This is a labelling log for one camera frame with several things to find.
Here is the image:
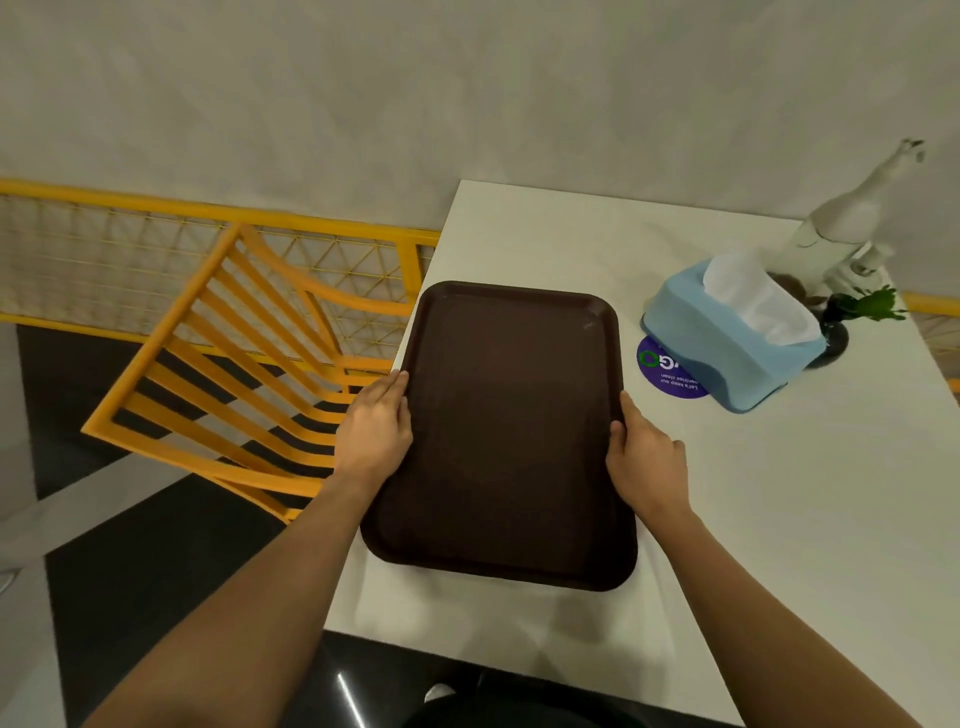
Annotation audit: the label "person's left hand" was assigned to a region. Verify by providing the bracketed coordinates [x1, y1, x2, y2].
[332, 369, 414, 498]

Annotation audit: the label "person's right hand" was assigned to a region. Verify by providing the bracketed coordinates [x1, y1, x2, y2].
[605, 390, 690, 530]

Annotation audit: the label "purple round sticker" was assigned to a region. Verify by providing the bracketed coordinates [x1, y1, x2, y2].
[636, 334, 711, 401]

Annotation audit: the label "white tissue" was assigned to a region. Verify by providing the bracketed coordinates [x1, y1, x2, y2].
[702, 252, 825, 348]

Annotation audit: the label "person's left forearm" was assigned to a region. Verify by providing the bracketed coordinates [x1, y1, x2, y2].
[81, 471, 372, 728]

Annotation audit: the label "person's dark clothing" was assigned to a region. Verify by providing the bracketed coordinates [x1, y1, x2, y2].
[401, 671, 740, 728]

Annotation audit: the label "person's right forearm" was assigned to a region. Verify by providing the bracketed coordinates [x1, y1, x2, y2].
[651, 510, 922, 728]

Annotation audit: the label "green plant sprig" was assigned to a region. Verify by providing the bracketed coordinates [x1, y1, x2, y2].
[825, 285, 909, 324]

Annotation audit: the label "small black vase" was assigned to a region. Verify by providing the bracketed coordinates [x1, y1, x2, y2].
[804, 303, 850, 370]

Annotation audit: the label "yellow metal mesh railing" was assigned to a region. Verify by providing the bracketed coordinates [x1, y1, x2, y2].
[0, 177, 442, 376]

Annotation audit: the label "yellow slatted chair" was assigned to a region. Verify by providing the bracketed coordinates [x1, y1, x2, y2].
[81, 222, 418, 525]

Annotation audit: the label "dark brown plastic tray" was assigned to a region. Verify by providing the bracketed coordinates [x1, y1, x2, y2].
[360, 280, 639, 593]

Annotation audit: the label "light blue tissue box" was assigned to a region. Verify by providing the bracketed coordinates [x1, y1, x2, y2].
[642, 258, 828, 414]

